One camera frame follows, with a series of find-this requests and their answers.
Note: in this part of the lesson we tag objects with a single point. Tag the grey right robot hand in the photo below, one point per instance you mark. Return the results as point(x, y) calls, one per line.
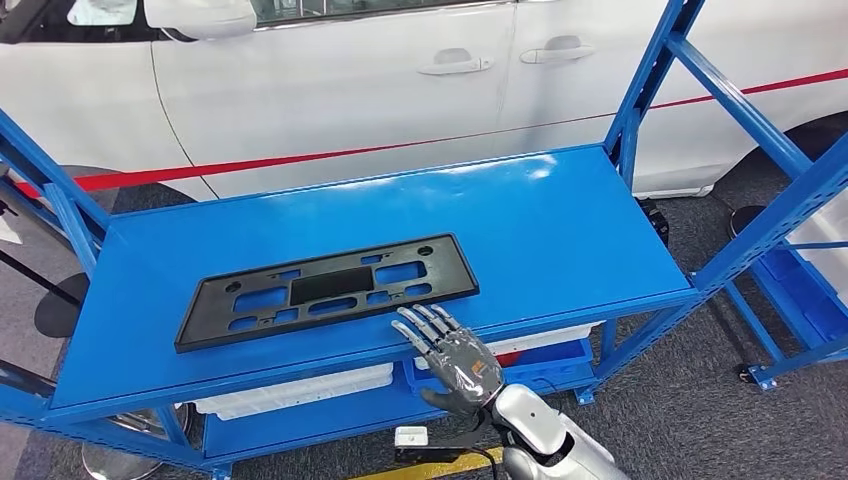
point(464, 371)

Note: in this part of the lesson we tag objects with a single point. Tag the black plastic frame part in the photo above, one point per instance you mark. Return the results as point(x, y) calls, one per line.
point(331, 286)

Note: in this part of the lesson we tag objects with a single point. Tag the blue steel shelf rack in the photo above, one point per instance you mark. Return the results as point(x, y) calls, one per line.
point(530, 232)

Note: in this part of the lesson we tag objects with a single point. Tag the blue wheeled shelf rack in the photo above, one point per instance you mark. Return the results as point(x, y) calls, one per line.
point(762, 379)

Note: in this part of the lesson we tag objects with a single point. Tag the red object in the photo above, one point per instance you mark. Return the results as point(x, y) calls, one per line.
point(510, 360)

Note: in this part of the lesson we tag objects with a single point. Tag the blue plastic crate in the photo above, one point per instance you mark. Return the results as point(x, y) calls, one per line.
point(795, 298)
point(550, 368)

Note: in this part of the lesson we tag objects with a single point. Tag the yellow floor tape square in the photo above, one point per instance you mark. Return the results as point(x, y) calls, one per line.
point(424, 472)

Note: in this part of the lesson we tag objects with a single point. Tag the white car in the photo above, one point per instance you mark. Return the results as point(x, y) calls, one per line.
point(331, 99)

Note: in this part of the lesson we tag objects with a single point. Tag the black round stand base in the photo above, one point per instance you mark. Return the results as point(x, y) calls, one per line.
point(745, 222)

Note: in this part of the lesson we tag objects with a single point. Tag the red barrier belt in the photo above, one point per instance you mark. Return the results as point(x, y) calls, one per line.
point(199, 171)

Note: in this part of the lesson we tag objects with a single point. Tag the chrome barrier stanchion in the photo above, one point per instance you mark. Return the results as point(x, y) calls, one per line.
point(119, 460)

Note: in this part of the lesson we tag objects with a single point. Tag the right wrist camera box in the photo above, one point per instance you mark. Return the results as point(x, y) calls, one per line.
point(411, 437)

